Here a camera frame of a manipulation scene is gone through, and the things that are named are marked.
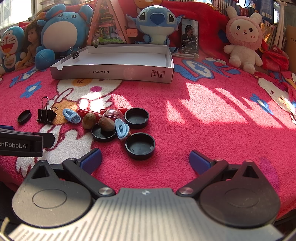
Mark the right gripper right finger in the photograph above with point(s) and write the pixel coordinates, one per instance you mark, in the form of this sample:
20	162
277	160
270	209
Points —
209	171

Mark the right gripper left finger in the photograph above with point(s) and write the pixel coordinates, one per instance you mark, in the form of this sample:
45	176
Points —
80	170

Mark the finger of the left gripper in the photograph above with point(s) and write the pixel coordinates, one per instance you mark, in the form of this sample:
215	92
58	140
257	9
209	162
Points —
48	139

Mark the large black binder clip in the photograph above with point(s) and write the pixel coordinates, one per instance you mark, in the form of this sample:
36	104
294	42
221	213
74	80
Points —
46	115

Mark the black oval cap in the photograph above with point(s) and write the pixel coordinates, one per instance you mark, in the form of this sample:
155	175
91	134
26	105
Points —
24	117

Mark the light blue plastic clip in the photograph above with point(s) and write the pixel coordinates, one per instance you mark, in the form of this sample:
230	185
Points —
71	116
122	129

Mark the black round cap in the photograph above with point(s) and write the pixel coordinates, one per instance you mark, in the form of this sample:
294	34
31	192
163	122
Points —
137	118
140	146
102	136

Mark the red plastic piece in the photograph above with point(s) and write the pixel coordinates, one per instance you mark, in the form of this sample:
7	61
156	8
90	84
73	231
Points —
122	110
83	112

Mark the brown walnut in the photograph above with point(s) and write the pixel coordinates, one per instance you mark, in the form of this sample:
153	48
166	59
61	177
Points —
106	124
88	121

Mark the clear plastic dome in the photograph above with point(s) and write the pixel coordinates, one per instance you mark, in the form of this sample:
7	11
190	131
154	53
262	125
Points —
114	114

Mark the red cartoon blanket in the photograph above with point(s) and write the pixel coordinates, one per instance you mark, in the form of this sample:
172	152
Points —
209	106

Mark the black binder clip on box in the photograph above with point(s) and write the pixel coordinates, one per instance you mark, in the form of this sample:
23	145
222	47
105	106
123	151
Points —
75	52

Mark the brown haired doll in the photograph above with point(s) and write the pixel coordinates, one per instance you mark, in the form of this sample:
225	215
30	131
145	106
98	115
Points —
32	40

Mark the Doraemon plush toy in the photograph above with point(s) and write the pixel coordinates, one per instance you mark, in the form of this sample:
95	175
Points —
11	48

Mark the round blue plush toy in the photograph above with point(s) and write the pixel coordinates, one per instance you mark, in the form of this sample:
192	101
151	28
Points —
62	32

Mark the white cardboard box tray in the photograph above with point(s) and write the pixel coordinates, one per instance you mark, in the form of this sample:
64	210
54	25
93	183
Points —
142	62

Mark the pink triangular toy house box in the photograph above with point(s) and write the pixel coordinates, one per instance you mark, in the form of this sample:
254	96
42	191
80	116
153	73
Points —
108	25

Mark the smartphone with screen on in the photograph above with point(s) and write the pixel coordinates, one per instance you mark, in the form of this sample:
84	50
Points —
189	36

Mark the pink bunny plush toy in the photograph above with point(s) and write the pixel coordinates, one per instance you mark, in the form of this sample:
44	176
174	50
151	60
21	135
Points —
245	37

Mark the brown cardboard box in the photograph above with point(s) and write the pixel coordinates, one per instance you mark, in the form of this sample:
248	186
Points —
290	47

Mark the Stitch plush toy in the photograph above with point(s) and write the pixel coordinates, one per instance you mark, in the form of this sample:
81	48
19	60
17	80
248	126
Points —
156	23

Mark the row of books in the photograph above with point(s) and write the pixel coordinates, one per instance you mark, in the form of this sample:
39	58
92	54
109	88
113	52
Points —
221	6

